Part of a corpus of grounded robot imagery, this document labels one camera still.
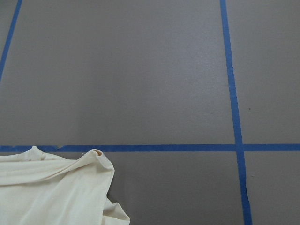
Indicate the brown table mat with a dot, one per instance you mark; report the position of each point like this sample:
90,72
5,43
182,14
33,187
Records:
195,102

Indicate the beige long-sleeve graphic shirt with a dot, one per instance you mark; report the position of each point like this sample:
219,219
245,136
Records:
38,188

